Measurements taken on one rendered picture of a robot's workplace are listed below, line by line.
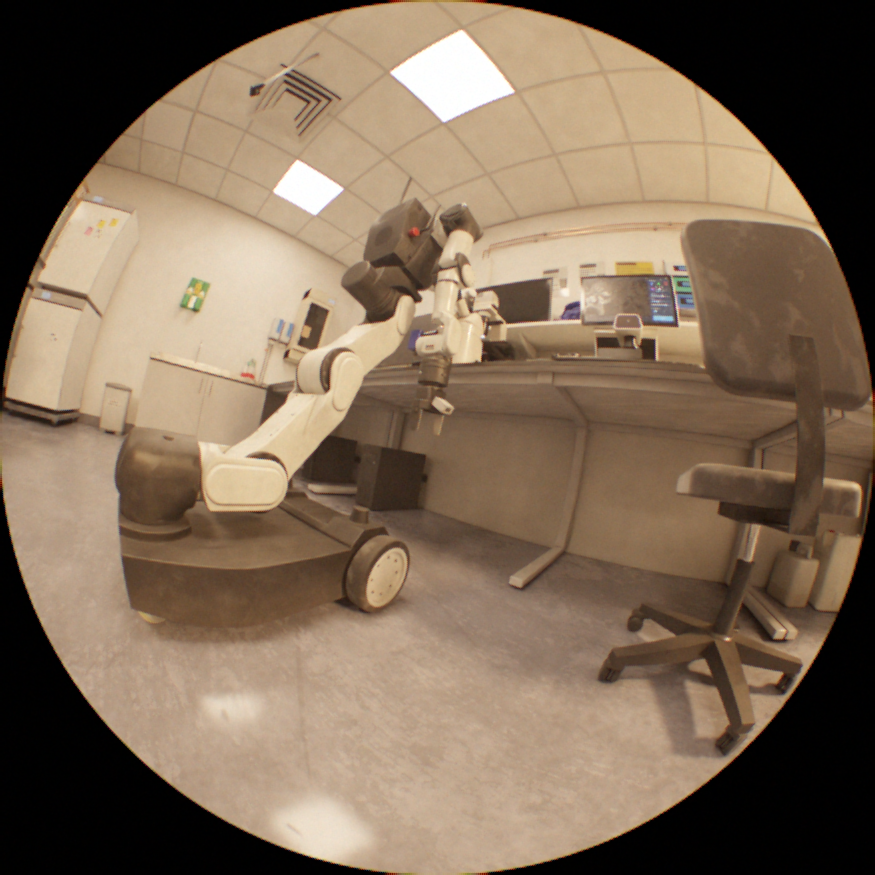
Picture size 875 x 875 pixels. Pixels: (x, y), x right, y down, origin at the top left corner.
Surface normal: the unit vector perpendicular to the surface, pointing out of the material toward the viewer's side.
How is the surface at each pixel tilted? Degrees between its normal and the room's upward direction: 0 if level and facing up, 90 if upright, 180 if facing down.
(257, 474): 90
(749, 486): 90
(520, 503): 90
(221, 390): 90
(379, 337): 107
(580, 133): 180
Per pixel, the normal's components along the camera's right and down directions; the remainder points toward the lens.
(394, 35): -0.18, 0.98
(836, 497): -0.68, -0.17
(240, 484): 0.87, 0.14
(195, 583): 0.66, 0.08
